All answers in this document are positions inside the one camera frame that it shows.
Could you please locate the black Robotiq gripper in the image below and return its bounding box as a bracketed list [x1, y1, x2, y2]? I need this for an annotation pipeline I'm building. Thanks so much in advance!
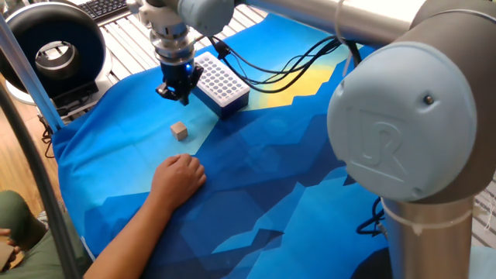
[155, 60, 205, 107]

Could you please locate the small wooden cube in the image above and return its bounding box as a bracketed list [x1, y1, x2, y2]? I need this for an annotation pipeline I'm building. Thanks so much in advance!
[170, 120, 189, 142]

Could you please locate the blue tube rack white top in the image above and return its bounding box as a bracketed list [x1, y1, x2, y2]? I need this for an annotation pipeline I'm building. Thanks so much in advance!
[190, 50, 252, 119]

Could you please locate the brown object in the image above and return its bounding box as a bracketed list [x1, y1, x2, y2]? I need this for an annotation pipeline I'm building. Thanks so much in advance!
[0, 242, 26, 273]

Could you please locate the person's right forearm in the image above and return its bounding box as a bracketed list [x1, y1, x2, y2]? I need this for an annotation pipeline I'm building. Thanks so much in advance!
[82, 192, 176, 279]

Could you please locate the person's right hand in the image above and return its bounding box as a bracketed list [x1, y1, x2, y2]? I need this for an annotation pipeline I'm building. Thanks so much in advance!
[148, 153, 208, 212]

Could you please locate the person's left hand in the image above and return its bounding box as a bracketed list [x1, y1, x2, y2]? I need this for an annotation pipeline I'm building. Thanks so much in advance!
[0, 228, 23, 261]

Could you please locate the black computer keyboard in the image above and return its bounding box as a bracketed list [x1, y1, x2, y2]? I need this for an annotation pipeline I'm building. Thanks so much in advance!
[77, 0, 132, 22]

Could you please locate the blue mountain print cloth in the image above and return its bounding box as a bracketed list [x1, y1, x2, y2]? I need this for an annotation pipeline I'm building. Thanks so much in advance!
[52, 13, 391, 279]

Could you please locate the green trousers leg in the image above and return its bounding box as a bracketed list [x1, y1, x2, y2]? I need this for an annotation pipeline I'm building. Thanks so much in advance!
[0, 189, 93, 279]

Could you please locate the black gripper cable bundle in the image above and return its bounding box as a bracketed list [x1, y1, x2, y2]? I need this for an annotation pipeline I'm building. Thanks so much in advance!
[207, 34, 363, 95]

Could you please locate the white printed wrist mount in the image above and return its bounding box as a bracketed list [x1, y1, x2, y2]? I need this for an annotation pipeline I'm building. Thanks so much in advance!
[126, 0, 184, 29]

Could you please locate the black round ring lamp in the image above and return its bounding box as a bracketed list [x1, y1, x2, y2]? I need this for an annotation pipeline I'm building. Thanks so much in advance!
[0, 1, 114, 117]

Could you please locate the thin black wire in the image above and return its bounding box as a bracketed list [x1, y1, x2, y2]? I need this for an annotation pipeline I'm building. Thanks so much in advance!
[38, 115, 56, 159]

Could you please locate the blue aluminium frame post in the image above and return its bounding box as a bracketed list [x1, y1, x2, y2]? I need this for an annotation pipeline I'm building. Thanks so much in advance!
[0, 13, 65, 135]

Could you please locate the black cable with metal plug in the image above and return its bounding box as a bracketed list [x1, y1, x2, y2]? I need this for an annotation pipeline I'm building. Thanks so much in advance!
[356, 196, 389, 238]

